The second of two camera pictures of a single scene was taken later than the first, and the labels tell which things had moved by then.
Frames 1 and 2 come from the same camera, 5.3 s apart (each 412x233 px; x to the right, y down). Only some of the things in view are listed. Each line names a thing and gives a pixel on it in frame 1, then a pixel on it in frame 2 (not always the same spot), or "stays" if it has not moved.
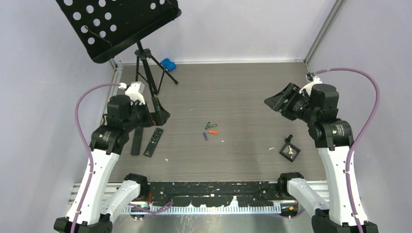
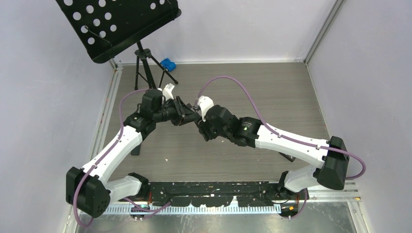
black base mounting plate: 215,193 stays
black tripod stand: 143,54 stays
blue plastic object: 167,63 stays
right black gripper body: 297,102 → 207,129
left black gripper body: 143,113 → 174,111
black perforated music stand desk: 107,28 stays
